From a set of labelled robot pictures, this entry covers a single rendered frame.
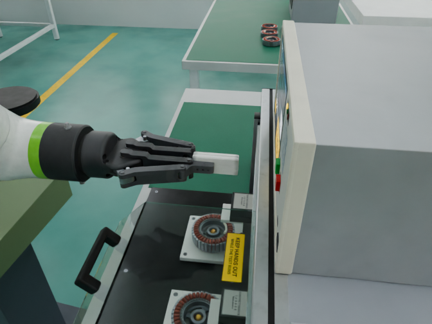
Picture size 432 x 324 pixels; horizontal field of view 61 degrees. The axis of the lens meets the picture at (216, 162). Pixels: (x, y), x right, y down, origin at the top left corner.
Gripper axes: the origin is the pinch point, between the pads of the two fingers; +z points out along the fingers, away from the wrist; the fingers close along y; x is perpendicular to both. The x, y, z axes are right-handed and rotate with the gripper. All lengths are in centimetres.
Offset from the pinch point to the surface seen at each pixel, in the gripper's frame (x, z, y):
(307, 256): -2.8, 13.3, 14.3
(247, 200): -25.8, 5.2, -21.1
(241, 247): -11.4, 4.9, 6.4
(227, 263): -11.4, 3.1, 9.8
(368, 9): 3, 40, -88
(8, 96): -62, -138, -134
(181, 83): -118, -69, -287
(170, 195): -41, -18, -37
